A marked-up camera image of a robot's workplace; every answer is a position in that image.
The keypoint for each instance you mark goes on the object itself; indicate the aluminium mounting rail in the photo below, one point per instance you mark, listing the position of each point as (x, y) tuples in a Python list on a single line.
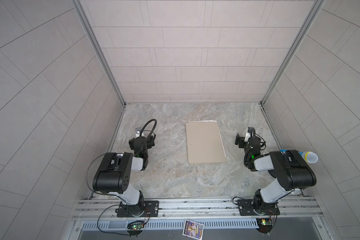
[(197, 208)]

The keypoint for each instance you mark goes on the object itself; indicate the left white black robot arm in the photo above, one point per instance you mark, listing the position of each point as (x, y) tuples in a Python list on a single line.
[(113, 175)]

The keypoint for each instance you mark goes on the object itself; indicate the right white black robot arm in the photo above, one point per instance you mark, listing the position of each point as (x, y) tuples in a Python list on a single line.
[(290, 169)]

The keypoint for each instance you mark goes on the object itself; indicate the beige cardboard folder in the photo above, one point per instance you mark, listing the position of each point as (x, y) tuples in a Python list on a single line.
[(204, 143)]

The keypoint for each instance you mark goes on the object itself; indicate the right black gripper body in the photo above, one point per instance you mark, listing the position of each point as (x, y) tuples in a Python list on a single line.
[(242, 144)]

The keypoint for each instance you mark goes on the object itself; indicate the right circuit board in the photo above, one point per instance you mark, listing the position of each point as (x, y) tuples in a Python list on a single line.
[(265, 225)]

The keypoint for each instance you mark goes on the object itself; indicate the blue yellow toy microphone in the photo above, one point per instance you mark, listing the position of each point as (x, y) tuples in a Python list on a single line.
[(308, 156)]

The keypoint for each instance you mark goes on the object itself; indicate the left green circuit board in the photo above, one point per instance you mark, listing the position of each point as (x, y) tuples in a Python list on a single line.
[(135, 226)]

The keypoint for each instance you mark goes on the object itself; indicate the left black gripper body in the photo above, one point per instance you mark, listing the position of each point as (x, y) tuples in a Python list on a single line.
[(147, 144)]

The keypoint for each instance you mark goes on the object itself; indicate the colourful picture card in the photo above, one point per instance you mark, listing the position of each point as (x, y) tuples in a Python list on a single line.
[(193, 230)]

